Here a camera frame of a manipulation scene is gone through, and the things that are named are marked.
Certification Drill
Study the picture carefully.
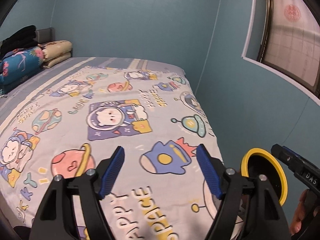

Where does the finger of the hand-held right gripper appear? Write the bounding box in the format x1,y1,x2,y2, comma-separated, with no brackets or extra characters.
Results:
271,144,304,174

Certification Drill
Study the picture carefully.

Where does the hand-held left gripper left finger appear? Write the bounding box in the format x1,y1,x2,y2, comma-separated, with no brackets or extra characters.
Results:
29,146,125,240

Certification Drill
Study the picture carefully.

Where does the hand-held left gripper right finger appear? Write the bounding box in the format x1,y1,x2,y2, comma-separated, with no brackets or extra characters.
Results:
196,144,292,240

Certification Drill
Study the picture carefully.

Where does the yellow rimmed printed trash bin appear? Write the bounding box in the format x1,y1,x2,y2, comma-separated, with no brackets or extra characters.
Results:
240,148,288,206

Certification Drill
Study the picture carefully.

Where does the person's right hand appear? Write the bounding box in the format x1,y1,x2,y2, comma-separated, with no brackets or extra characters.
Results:
291,189,313,236

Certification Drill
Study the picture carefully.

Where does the cartoon printed blanket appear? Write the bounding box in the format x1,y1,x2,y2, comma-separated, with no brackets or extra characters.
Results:
0,65,244,240

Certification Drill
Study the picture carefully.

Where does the frosted glass window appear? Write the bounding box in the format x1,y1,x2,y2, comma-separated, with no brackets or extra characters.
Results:
241,0,320,98

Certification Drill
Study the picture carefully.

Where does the beige printed folded quilt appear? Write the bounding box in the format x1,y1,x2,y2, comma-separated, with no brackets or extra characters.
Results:
41,40,73,69

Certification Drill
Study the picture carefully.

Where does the blue floral folded quilt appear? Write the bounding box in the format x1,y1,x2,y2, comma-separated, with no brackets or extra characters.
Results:
0,47,44,93

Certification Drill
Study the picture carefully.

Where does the red round window sticker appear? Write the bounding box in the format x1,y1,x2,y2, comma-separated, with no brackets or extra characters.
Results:
284,4,301,23

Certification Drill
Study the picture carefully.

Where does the grey bed headboard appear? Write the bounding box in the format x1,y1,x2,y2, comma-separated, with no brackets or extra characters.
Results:
35,27,54,43

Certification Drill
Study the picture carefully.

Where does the folded black cloth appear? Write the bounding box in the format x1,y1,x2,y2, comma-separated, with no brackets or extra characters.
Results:
0,25,37,56

